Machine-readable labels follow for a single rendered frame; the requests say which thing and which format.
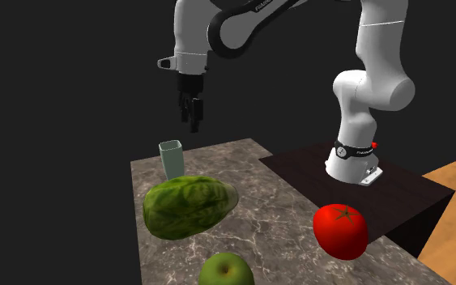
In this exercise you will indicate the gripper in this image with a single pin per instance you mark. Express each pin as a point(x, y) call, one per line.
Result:
point(190, 83)

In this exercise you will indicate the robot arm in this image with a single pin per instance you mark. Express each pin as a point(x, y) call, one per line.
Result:
point(373, 51)

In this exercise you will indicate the pale green square cup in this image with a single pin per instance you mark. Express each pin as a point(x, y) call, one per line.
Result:
point(172, 160)

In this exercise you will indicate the green lettuce head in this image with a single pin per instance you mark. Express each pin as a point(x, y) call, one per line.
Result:
point(188, 207)

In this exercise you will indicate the green apple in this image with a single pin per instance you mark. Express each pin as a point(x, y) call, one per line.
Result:
point(225, 270)

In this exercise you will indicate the red tomato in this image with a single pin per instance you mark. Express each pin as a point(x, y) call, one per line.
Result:
point(340, 233)

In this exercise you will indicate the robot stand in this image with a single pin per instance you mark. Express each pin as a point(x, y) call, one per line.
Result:
point(401, 197)

